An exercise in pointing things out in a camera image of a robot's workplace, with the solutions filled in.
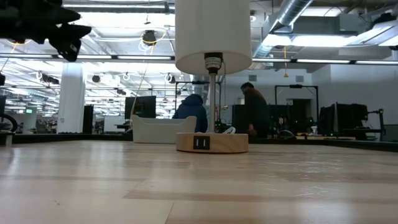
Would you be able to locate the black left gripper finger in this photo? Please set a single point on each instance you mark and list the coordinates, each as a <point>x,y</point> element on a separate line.
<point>70,48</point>
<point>74,32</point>

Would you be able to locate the white building pillar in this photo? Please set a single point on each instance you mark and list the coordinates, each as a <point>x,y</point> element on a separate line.
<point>71,99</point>

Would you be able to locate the black tall cabinet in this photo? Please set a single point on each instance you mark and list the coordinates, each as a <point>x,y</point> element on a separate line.
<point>88,119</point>

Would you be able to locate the black monitor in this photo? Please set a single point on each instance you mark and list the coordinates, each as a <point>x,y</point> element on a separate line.
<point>144,107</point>

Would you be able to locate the white plastic bin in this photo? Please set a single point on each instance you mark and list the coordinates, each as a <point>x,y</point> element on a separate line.
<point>161,129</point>

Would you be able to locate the person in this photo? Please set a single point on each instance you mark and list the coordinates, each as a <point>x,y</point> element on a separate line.
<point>191,109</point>
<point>256,110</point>

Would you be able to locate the white shade wooden base lamp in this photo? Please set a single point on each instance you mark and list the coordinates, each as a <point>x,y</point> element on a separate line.
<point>213,31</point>

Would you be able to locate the black workstation equipment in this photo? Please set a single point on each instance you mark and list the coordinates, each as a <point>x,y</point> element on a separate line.
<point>348,116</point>

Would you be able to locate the black aluminium table frame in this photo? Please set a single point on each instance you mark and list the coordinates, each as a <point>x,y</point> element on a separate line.
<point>46,137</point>

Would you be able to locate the silver ventilation duct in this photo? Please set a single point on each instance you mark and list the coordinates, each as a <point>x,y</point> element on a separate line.
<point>292,12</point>

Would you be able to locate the black metal rig frame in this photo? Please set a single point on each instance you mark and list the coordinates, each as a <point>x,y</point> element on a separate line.
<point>295,86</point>

